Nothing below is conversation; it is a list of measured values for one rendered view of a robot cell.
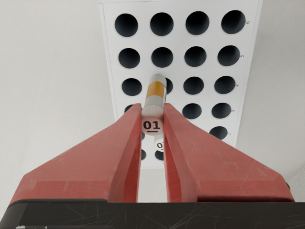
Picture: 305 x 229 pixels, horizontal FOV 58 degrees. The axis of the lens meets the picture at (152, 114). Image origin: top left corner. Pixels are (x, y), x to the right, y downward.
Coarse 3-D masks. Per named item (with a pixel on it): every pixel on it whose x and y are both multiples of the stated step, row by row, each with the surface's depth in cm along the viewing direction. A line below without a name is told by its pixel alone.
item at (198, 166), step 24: (168, 120) 10; (168, 144) 12; (192, 144) 7; (216, 144) 7; (168, 168) 11; (192, 168) 6; (216, 168) 6; (240, 168) 6; (264, 168) 6; (168, 192) 11; (192, 192) 6; (216, 192) 5; (240, 192) 5; (264, 192) 5; (288, 192) 5
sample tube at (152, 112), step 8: (152, 80) 16; (160, 80) 16; (152, 88) 15; (160, 88) 15; (152, 96) 14; (160, 96) 14; (144, 104) 14; (152, 104) 13; (160, 104) 14; (144, 112) 13; (152, 112) 13; (160, 112) 13; (144, 120) 13; (152, 120) 13; (160, 120) 13; (144, 128) 13; (152, 128) 13; (160, 128) 13
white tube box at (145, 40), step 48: (144, 0) 14; (192, 0) 14; (240, 0) 14; (144, 48) 15; (192, 48) 18; (240, 48) 15; (144, 96) 17; (192, 96) 17; (240, 96) 17; (144, 144) 20
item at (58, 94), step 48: (0, 0) 18; (48, 0) 18; (96, 0) 18; (288, 0) 17; (0, 48) 20; (48, 48) 20; (96, 48) 19; (288, 48) 19; (0, 96) 22; (48, 96) 22; (96, 96) 22; (288, 96) 22; (0, 144) 25; (48, 144) 25; (240, 144) 24; (288, 144) 24; (0, 192) 29; (144, 192) 28
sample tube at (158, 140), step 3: (162, 132) 18; (156, 135) 18; (159, 135) 18; (162, 135) 18; (156, 138) 18; (159, 138) 18; (162, 138) 18; (156, 141) 18; (159, 141) 18; (162, 141) 18; (156, 144) 18; (159, 144) 18; (162, 144) 18; (156, 147) 18; (159, 147) 18; (162, 147) 18; (159, 150) 18; (162, 150) 18
